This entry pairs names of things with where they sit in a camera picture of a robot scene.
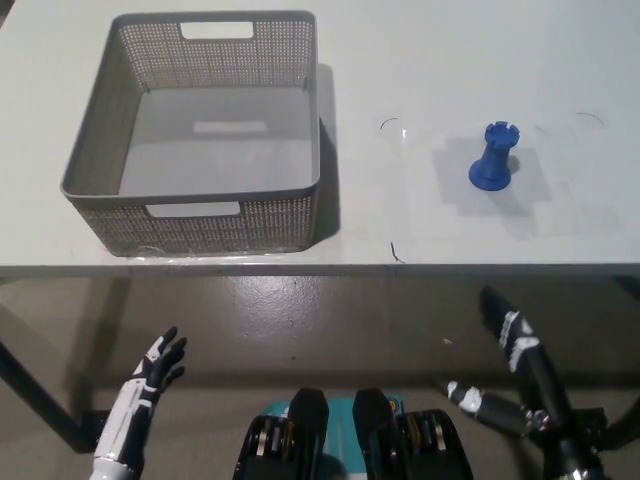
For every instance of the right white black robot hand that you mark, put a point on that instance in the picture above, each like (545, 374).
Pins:
(530, 360)

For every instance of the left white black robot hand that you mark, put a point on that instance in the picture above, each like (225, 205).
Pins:
(142, 387)

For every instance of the blue rook chess piece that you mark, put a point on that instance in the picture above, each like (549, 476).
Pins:
(492, 160)

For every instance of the black metal table leg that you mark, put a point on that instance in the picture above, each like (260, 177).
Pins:
(45, 400)

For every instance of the translucent tape patch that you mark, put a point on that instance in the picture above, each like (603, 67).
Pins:
(490, 200)

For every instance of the black teal robot torso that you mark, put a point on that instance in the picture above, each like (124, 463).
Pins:
(350, 440)

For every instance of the grey perforated plastic basket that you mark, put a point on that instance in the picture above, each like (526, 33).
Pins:
(100, 150)

